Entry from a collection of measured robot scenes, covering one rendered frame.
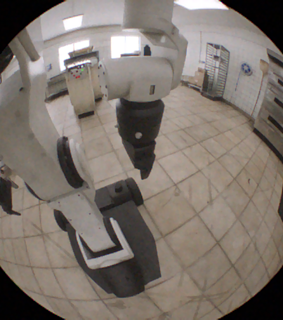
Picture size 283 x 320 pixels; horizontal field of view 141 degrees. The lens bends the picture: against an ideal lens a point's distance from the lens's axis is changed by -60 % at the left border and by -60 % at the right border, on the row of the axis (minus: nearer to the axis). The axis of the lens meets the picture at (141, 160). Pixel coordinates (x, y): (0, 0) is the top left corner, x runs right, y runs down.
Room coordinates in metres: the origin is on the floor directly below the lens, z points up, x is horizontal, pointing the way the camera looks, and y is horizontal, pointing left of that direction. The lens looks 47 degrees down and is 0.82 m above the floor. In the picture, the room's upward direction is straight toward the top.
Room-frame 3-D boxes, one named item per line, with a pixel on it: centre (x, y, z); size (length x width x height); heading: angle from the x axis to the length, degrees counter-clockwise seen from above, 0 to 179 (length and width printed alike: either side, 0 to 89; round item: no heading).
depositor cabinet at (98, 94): (2.96, 1.36, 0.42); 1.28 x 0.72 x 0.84; 20
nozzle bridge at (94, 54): (2.51, 1.20, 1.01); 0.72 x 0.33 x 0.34; 110
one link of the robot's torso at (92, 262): (0.01, 0.16, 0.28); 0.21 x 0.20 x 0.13; 27
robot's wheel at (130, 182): (0.37, 0.05, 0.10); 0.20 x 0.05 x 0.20; 27
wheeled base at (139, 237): (0.04, 0.18, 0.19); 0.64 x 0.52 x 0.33; 27
